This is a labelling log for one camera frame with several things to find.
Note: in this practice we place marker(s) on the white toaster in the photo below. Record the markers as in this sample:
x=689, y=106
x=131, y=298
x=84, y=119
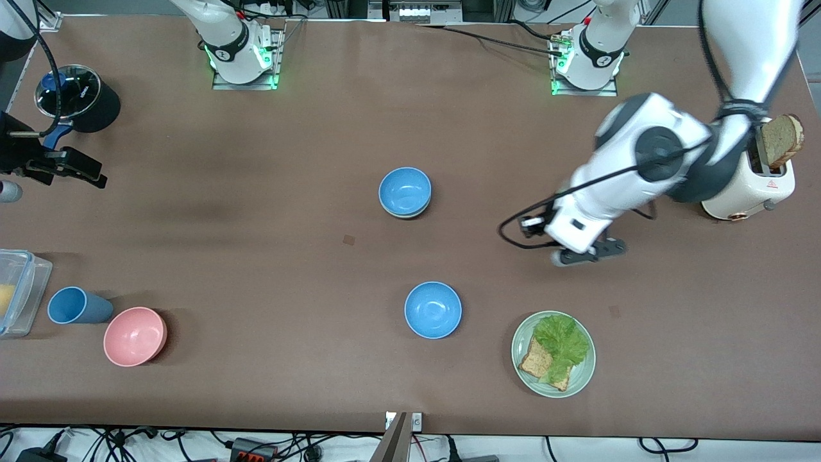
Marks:
x=770, y=186

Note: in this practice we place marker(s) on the grey power strip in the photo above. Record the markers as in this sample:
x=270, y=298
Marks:
x=423, y=11

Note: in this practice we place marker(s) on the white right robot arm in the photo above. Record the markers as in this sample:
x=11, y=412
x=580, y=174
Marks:
x=221, y=29

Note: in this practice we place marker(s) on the seeded bread slice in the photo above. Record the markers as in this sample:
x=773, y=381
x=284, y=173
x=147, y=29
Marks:
x=532, y=362

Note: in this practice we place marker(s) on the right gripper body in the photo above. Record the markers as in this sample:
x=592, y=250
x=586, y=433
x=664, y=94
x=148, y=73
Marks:
x=14, y=156

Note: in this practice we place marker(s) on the black power strip red switches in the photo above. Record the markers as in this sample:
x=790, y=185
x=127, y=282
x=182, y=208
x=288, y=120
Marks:
x=253, y=452

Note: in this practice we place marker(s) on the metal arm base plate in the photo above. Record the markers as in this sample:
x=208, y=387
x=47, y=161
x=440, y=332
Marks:
x=606, y=92
x=269, y=82

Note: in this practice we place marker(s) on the aluminium frame profile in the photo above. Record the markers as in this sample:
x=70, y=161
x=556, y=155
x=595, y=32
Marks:
x=50, y=20

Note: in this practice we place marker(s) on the arm base connector plug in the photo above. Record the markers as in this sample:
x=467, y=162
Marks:
x=564, y=42

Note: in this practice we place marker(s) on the green bowl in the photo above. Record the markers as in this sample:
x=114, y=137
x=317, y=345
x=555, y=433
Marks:
x=410, y=217

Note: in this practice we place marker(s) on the blue plastic cup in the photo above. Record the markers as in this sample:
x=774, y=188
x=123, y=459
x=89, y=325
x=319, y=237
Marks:
x=67, y=305

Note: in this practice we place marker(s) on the green lettuce leaf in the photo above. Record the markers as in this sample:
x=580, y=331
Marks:
x=561, y=337

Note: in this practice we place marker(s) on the clear plastic container blue clips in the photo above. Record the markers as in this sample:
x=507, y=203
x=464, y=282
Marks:
x=29, y=282

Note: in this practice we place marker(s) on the grey metal stand bar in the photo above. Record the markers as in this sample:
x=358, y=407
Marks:
x=391, y=446

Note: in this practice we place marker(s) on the blue bowl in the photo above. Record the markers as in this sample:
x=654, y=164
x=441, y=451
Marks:
x=404, y=191
x=433, y=310

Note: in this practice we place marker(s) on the brown toast slice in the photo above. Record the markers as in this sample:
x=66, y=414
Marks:
x=782, y=138

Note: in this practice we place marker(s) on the yellow food block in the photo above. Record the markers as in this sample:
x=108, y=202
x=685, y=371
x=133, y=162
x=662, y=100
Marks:
x=5, y=300

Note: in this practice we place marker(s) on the black power adapter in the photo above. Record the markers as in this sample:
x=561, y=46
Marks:
x=38, y=457

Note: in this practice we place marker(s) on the pink bowl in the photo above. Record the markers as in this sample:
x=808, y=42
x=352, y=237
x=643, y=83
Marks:
x=135, y=337

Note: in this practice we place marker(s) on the white stand bracket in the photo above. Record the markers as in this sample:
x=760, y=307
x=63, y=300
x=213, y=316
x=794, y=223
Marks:
x=417, y=421

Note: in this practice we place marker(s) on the green plate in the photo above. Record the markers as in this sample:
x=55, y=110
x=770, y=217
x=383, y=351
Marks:
x=580, y=378

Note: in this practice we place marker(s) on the glass lid blue knob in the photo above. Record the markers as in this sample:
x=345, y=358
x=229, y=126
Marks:
x=80, y=90

